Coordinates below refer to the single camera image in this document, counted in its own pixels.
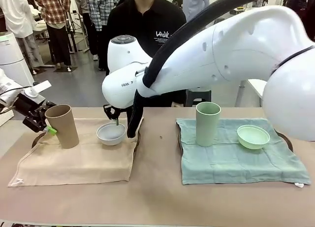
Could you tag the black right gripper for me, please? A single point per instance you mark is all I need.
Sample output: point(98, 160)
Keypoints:
point(114, 112)

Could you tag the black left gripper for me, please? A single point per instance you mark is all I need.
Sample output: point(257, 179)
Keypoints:
point(29, 102)

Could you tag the white bowl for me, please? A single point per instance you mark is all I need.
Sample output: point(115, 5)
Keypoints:
point(110, 137)

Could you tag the tall beige cup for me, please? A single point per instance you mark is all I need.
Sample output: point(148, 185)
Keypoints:
point(64, 128)

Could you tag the beige cloth mat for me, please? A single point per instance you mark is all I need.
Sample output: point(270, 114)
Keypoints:
point(73, 163)

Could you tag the tall pale green cup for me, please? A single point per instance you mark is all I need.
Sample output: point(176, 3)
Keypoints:
point(206, 128)

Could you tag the teal cloth mat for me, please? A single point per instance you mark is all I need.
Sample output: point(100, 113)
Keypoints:
point(233, 163)

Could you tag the pale green bowl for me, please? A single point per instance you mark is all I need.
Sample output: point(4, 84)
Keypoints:
point(253, 138)

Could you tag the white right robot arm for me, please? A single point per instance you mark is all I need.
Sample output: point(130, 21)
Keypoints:
point(221, 52)

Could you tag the dark brown serving tray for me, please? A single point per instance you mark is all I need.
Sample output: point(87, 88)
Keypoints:
point(286, 140)
point(35, 141)

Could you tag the person's left hand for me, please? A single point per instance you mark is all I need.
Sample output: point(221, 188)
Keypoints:
point(177, 105)

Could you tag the white storage box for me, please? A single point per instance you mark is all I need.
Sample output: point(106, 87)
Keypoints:
point(5, 115)

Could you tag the white cylindrical air purifier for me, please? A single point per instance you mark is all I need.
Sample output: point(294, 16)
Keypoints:
point(9, 57)

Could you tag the person in grey top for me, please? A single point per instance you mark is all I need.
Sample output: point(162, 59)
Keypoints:
point(89, 40)

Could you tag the grey plastic stool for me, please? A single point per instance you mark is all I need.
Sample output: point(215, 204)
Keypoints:
point(199, 96)

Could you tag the person in red plaid shirt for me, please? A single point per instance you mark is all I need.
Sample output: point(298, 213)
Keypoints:
point(54, 15)

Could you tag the person in white shirt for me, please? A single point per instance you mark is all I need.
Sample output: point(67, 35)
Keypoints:
point(17, 15)

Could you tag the person in black clothes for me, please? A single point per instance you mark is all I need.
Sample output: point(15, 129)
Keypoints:
point(147, 20)

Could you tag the person in blue plaid shirt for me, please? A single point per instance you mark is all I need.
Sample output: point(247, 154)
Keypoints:
point(101, 10)

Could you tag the person in light blue shirt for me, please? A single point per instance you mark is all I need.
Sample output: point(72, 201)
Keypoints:
point(197, 3)

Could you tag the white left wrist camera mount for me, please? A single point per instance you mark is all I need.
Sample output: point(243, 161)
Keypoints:
point(37, 87)

